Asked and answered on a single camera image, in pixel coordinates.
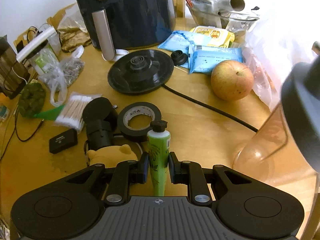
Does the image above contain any apple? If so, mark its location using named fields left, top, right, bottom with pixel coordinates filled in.
left=210, top=60, right=254, bottom=101

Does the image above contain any yellow bear figurine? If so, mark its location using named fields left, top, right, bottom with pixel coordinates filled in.
left=87, top=144, right=138, bottom=168

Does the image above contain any small black rectangular box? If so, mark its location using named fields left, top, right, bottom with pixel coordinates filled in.
left=49, top=128, right=78, bottom=154

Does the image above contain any green net bag of limes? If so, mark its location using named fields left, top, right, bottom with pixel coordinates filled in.
left=17, top=80, right=66, bottom=120

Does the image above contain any black kettle power cord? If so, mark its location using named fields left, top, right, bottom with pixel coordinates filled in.
left=162, top=83, right=259, bottom=133

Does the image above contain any blue wet wipes pack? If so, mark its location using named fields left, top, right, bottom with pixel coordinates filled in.
left=158, top=30, right=203, bottom=69

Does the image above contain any glass bowl with items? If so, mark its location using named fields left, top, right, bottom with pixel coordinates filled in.
left=187, top=0, right=259, bottom=29

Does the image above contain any plastic bag of seeds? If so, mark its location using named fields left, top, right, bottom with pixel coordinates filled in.
left=39, top=57, right=85, bottom=107

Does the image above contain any small black rubber cap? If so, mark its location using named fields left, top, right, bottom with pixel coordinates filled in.
left=170, top=50, right=188, bottom=66

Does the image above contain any yellow wet wipes pack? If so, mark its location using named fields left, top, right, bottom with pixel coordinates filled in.
left=190, top=25, right=235, bottom=48

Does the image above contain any clear shaker bottle grey lid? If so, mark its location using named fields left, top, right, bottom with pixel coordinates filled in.
left=233, top=57, right=319, bottom=239

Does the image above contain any black audio cable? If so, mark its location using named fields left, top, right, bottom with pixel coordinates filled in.
left=0, top=102, right=46, bottom=160

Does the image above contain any black cylindrical device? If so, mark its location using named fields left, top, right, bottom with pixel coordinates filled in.
left=82, top=97, right=118, bottom=151

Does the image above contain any bag of cotton swabs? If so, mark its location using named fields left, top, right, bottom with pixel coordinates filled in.
left=54, top=92, right=102, bottom=133

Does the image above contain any green tube with black cap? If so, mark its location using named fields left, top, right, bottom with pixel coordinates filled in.
left=147, top=120, right=171, bottom=197

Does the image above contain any black kettle base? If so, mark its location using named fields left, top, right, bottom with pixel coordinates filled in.
left=107, top=49, right=174, bottom=95

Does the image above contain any translucent plastic bag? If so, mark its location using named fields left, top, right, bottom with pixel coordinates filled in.
left=241, top=21, right=319, bottom=111

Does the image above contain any dark blue air fryer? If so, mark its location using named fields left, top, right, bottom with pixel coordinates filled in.
left=76, top=0, right=175, bottom=61

